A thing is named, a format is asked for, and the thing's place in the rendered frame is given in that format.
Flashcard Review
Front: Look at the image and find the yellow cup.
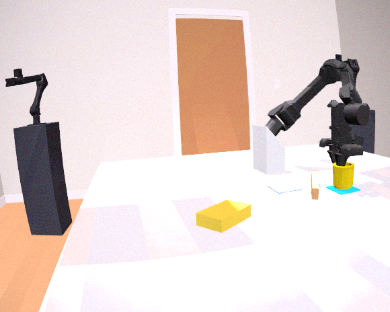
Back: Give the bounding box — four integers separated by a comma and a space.
332, 162, 354, 190

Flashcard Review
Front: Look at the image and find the yellow rectangular block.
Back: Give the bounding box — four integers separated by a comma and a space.
196, 200, 251, 233

